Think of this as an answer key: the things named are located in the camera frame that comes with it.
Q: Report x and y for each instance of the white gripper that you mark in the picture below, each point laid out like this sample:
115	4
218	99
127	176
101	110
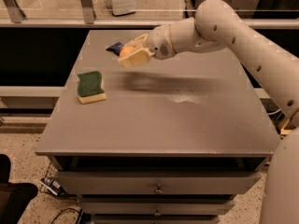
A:
159	43

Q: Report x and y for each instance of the orange fruit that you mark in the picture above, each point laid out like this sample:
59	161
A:
126	50

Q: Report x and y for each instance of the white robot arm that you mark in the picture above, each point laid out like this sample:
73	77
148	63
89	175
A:
216	25

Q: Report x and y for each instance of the blue rxbar wrapper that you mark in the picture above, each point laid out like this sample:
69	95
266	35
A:
115	48

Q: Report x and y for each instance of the green yellow sponge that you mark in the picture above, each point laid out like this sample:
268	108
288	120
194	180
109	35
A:
90	87

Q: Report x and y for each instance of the grey drawer cabinet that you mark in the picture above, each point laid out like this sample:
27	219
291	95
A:
195	112

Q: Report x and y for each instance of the metal glass railing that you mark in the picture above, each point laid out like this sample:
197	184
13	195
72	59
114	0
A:
264	14

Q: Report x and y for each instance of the top grey drawer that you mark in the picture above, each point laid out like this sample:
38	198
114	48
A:
157	183

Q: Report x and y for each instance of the grey drawer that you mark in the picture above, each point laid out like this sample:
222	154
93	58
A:
156	206
157	183

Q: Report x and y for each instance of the power strip on floor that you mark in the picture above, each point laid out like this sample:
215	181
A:
52	185

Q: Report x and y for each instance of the middle grey drawer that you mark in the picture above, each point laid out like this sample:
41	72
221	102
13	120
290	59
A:
156	206

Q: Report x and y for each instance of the black chair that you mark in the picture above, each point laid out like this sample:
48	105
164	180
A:
14	197

